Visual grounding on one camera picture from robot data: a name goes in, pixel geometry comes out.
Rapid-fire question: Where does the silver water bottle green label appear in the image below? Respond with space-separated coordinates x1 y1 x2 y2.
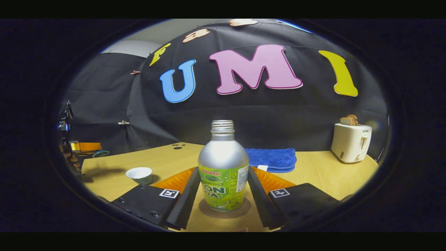
198 120 249 212

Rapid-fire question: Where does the brown round coaster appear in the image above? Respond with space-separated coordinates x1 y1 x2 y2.
199 197 252 219

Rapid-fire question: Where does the black tripod stand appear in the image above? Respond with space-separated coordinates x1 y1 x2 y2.
57 100 74 142

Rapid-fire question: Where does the black backdrop cloth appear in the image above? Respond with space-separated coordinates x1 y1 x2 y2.
61 19 389 161

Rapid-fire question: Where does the bread slice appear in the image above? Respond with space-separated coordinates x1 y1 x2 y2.
340 114 359 126

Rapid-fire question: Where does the cream toaster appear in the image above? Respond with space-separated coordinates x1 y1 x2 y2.
330 123 372 163

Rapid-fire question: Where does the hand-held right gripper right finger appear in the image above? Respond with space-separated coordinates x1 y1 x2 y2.
247 166 344 229

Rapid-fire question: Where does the teal teacup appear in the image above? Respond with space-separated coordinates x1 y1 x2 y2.
125 167 153 185

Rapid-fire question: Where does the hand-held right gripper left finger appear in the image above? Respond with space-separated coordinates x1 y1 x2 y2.
111 167 201 230

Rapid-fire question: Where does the blue towel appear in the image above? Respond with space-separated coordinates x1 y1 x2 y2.
245 148 297 173

